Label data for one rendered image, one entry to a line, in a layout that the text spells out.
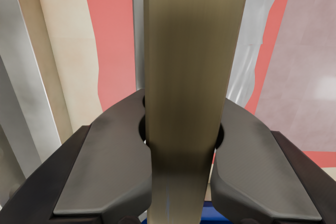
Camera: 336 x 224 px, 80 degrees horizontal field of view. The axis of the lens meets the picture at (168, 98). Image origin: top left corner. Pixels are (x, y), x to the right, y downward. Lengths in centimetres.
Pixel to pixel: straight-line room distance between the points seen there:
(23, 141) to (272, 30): 187
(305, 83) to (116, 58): 25
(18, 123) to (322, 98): 180
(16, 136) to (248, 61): 184
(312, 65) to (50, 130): 35
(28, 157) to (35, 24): 184
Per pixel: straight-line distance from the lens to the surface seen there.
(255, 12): 26
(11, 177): 37
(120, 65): 27
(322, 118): 38
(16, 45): 27
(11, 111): 182
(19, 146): 202
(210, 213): 39
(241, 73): 27
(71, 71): 29
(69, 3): 27
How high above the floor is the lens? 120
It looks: 61 degrees down
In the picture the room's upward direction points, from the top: 180 degrees counter-clockwise
